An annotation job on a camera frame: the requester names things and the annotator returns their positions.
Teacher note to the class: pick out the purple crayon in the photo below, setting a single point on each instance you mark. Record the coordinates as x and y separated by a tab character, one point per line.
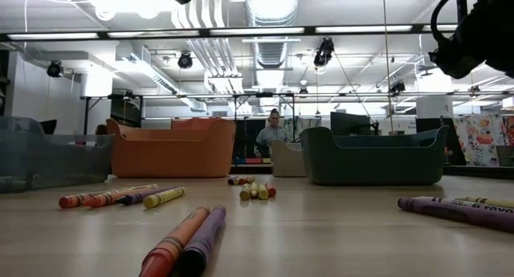
230	181
205	241
136	197
454	213

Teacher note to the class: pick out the black light bar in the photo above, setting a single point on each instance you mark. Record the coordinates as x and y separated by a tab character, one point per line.
205	33

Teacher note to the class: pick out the black ceiling spotlight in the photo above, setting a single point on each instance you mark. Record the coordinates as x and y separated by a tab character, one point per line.
323	52
185	61
397	87
54	68

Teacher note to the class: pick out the floral cloth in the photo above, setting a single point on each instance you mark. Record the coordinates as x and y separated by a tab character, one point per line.
478	140

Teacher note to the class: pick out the black monitor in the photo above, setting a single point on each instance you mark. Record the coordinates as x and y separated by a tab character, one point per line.
349	124

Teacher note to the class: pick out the red plastic bin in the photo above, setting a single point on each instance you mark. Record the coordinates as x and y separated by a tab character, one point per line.
192	123

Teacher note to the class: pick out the teal plastic bin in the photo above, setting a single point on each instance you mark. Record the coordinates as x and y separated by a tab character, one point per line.
369	164

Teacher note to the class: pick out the orange plastic bin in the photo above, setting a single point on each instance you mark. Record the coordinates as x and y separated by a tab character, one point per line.
172	156

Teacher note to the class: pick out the person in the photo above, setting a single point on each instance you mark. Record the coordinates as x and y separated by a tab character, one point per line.
273	134

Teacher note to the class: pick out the colourful foam blocks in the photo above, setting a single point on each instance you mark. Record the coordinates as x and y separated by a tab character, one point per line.
253	161

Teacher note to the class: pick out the white plastic bin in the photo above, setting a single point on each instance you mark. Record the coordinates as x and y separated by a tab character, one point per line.
287	160

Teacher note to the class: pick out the red orange crayon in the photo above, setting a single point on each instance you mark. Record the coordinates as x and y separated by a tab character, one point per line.
271	191

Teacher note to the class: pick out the clear grey plastic bin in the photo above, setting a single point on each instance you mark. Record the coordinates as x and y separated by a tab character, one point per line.
48	164

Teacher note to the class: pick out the silver air duct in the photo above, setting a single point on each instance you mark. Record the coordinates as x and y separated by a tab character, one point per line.
272	48

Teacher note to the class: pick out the black aluminium table frame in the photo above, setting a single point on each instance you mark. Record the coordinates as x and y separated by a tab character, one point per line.
249	169

